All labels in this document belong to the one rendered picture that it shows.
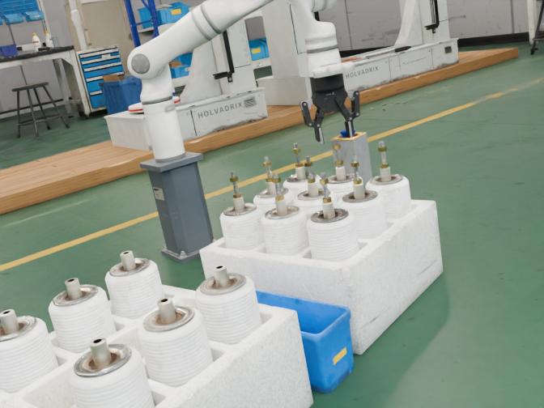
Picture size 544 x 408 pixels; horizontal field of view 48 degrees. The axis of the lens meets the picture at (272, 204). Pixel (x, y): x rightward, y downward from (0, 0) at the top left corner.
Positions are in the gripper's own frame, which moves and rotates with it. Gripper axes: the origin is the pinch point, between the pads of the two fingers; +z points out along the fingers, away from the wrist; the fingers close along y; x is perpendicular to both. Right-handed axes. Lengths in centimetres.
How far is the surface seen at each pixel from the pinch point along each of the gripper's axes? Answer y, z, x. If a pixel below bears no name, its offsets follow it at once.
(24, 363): 67, 15, 45
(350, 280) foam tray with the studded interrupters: 11.7, 20.1, 34.7
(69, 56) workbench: 105, -30, -539
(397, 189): -7.9, 12.0, 13.8
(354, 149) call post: -8.3, 7.2, -12.0
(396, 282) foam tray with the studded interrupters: -1.0, 28.0, 24.4
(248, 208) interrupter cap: 23.8, 10.6, 6.5
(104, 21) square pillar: 65, -62, -640
